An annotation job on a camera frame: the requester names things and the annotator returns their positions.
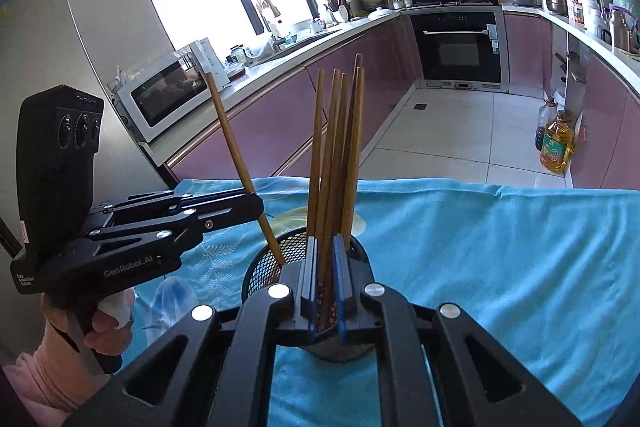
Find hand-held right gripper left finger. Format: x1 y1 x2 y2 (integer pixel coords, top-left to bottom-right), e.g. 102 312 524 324
65 234 321 427

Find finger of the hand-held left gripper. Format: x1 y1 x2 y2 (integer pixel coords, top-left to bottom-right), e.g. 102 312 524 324
87 193 265 253
89 188 253 220

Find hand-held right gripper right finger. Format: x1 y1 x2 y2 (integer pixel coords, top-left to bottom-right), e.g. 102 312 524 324
332 233 583 427

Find black mesh utensil holder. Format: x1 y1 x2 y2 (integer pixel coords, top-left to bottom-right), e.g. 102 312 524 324
241 227 373 363

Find bundle of wooden chopsticks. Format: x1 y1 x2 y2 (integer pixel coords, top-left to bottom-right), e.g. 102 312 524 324
306 53 366 258

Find person's left forearm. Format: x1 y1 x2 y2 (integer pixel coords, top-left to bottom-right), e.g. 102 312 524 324
0 297 101 427

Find person's left hand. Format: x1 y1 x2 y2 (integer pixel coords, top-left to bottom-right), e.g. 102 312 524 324
82 289 136 355

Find white microwave oven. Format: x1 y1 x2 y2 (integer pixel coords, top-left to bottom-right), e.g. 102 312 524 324
112 38 231 142

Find pink base cabinet run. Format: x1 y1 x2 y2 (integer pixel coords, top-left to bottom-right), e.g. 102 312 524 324
502 12 640 192
167 14 418 188

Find blue floral tablecloth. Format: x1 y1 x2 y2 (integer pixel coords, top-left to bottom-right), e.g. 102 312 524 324
132 176 640 427

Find white kitchen countertop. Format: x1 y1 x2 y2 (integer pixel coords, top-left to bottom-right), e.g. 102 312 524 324
112 2 640 168

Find steel kitchen sink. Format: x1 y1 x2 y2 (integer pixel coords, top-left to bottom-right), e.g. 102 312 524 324
270 27 336 52

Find yellow cooking oil bottle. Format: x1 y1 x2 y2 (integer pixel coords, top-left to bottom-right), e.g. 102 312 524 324
539 109 576 175

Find black built-in oven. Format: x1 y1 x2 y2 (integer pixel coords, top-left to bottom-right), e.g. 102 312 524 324
410 9 508 90

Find clear plastic bottle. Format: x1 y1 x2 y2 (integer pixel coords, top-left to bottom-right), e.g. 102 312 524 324
534 97 560 152

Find steel thermos bottle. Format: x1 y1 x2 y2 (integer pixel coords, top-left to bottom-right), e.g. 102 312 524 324
607 7 631 50

